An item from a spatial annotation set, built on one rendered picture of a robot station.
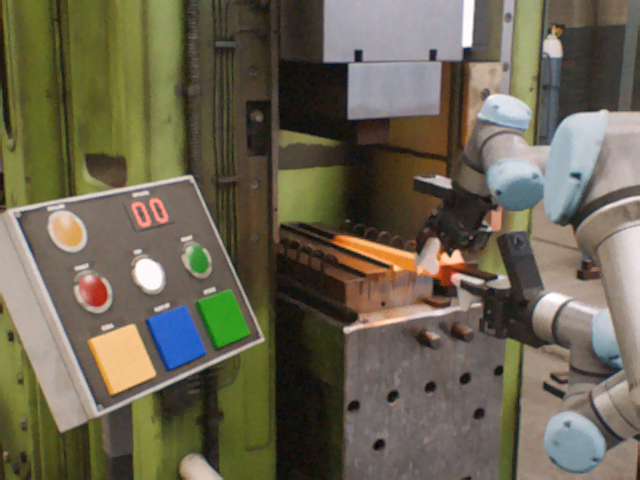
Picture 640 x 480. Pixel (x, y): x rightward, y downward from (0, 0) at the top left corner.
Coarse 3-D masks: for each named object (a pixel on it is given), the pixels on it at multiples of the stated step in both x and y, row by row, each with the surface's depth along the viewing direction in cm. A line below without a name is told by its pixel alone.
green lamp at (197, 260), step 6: (192, 246) 132; (186, 252) 130; (192, 252) 131; (198, 252) 132; (204, 252) 133; (186, 258) 130; (192, 258) 131; (198, 258) 131; (204, 258) 132; (192, 264) 130; (198, 264) 131; (204, 264) 132; (198, 270) 131; (204, 270) 132
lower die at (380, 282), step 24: (312, 240) 188; (288, 264) 178; (312, 264) 172; (360, 264) 169; (384, 264) 166; (336, 288) 163; (360, 288) 163; (384, 288) 166; (408, 288) 168; (432, 288) 172; (360, 312) 164
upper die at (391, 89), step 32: (288, 64) 169; (320, 64) 159; (352, 64) 152; (384, 64) 155; (416, 64) 159; (288, 96) 170; (320, 96) 160; (352, 96) 153; (384, 96) 157; (416, 96) 160
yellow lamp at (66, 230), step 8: (64, 216) 116; (56, 224) 115; (64, 224) 116; (72, 224) 117; (56, 232) 114; (64, 232) 115; (72, 232) 116; (80, 232) 117; (64, 240) 115; (72, 240) 116; (80, 240) 117
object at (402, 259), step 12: (336, 240) 182; (348, 240) 179; (360, 240) 179; (372, 252) 172; (384, 252) 168; (396, 252) 167; (408, 252) 166; (396, 264) 165; (408, 264) 162; (444, 264) 155; (456, 264) 153; (432, 276) 156; (444, 276) 152; (480, 276) 145; (492, 276) 145
